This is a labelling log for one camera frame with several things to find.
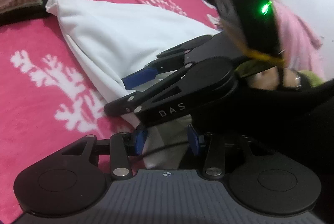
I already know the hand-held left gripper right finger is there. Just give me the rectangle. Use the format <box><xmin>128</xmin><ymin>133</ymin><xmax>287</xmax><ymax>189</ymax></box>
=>
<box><xmin>187</xmin><ymin>124</ymin><xmax>275</xmax><ymax>181</ymax></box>

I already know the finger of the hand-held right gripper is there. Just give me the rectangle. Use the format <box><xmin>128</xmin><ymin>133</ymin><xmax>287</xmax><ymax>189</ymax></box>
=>
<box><xmin>104</xmin><ymin>63</ymin><xmax>199</xmax><ymax>118</ymax></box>
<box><xmin>121</xmin><ymin>35</ymin><xmax>214</xmax><ymax>90</ymax></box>

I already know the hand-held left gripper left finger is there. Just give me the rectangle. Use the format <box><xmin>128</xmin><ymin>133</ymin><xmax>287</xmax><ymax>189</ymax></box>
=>
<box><xmin>62</xmin><ymin>127</ymin><xmax>150</xmax><ymax>181</ymax></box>

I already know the white sweatshirt orange print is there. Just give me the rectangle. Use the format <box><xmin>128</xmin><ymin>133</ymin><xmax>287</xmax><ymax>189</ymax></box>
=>
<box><xmin>46</xmin><ymin>0</ymin><xmax>222</xmax><ymax>170</ymax></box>

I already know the person's right hand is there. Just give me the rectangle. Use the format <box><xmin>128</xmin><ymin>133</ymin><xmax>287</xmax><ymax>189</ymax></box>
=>
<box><xmin>249</xmin><ymin>67</ymin><xmax>304</xmax><ymax>91</ymax></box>

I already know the pink quilt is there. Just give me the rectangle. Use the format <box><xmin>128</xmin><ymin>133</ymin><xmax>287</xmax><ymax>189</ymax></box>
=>
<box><xmin>249</xmin><ymin>0</ymin><xmax>325</xmax><ymax>81</ymax></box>

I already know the green fuzzy cushion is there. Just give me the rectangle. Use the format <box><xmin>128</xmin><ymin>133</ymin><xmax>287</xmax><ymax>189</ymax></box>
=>
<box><xmin>297</xmin><ymin>70</ymin><xmax>326</xmax><ymax>89</ymax></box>

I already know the pink floral blanket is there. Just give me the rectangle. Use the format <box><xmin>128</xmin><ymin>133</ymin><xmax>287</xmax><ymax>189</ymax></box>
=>
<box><xmin>0</xmin><ymin>0</ymin><xmax>225</xmax><ymax>214</ymax></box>

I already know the black cable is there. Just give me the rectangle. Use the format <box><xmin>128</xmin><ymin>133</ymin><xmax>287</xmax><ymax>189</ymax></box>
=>
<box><xmin>142</xmin><ymin>143</ymin><xmax>190</xmax><ymax>160</ymax></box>

